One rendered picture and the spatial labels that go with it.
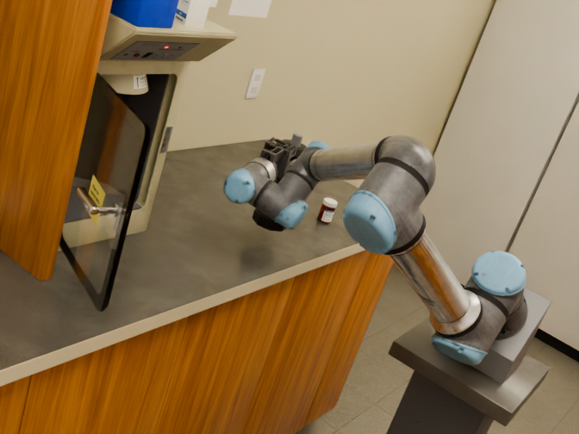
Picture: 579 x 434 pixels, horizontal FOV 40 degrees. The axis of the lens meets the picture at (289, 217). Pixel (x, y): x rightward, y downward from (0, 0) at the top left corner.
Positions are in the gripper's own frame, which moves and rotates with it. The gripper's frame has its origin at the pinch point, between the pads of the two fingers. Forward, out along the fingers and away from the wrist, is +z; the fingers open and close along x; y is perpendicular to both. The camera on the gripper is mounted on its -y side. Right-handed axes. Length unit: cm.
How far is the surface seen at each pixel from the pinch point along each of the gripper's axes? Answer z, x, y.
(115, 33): -57, 25, 33
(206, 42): -34.3, 16.1, 31.5
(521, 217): 237, -68, -76
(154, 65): -36, 26, 23
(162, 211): -13.2, 26.9, -24.2
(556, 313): 221, -105, -114
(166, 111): -25.5, 26.1, 9.0
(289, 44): 86, 38, 6
